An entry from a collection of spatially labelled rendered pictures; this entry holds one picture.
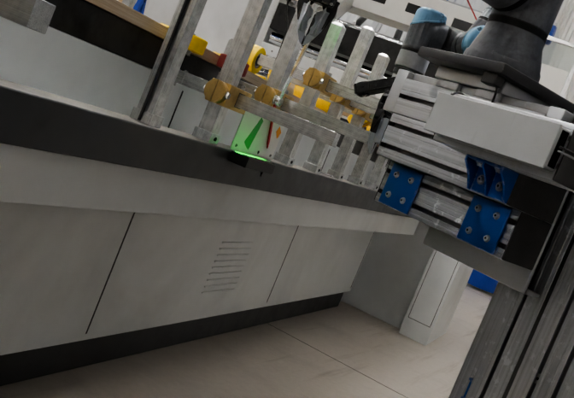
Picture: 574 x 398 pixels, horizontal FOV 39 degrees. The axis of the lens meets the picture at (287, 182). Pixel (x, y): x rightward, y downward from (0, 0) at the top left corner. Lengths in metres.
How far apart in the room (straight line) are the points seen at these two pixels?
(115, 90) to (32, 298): 0.49
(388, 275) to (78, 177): 3.33
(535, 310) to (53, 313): 1.08
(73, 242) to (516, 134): 1.05
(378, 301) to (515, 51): 3.22
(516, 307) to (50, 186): 0.87
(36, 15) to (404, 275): 3.93
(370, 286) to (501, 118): 3.40
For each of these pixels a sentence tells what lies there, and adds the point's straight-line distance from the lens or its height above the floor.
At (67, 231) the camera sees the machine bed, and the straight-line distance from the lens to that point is 1.88.
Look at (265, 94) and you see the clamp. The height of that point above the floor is 0.85.
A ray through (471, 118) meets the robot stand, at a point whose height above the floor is 0.92.
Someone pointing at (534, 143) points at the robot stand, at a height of 0.91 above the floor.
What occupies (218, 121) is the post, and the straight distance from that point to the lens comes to 1.78.
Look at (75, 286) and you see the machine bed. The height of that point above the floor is 0.26.
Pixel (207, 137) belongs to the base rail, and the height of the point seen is 0.71.
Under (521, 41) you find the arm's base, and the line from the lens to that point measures 1.57.
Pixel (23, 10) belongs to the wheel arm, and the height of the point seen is 0.80.
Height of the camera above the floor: 0.79
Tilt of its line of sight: 4 degrees down
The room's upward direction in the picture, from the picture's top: 22 degrees clockwise
